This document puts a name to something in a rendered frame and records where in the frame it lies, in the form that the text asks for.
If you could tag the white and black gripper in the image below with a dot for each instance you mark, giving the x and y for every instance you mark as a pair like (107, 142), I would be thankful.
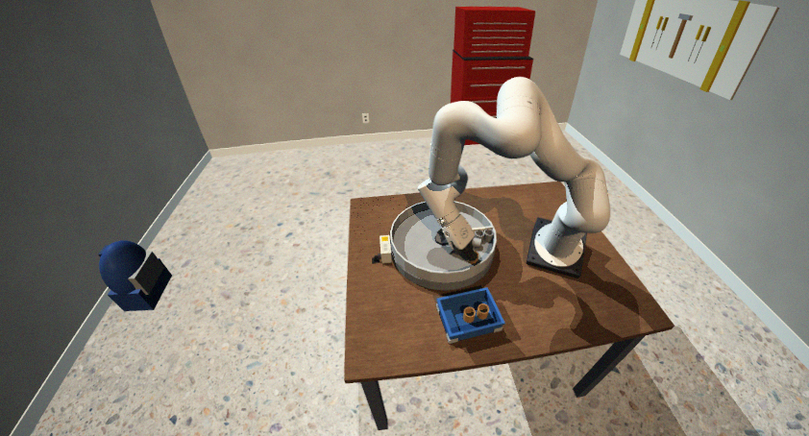
(460, 234)

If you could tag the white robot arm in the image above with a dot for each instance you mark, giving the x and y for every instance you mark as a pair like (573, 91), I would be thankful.
(522, 111)

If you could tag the blue plastic crate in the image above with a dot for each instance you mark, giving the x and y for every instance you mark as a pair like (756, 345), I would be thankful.
(453, 307)

